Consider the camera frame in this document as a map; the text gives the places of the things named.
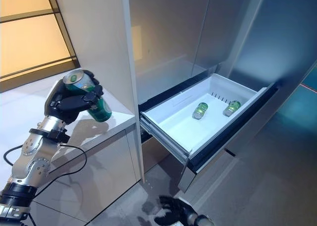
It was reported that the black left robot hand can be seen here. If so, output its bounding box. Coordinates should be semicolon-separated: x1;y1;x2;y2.
44;69;104;124

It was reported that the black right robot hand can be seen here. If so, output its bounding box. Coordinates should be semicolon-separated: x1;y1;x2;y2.
154;195;199;226

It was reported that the tall green drink can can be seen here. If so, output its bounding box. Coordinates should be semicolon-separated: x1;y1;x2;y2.
62;69;112;123

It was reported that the white fridge drawer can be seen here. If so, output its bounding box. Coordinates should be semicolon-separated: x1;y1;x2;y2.
138;73;279;193

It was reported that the tall white cabinet panel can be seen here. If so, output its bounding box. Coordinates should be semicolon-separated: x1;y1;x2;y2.
52;0;146;184

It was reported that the white counter cabinet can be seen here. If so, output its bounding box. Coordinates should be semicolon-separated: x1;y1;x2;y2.
0;69;144;226

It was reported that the small green drink can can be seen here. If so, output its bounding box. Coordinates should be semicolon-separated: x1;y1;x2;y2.
222;100;241;117
192;102;209;119

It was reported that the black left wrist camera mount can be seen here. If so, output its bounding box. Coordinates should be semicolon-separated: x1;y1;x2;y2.
29;128;71;144

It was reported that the dark window frame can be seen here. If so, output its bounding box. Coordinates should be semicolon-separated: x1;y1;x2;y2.
0;0;80;88

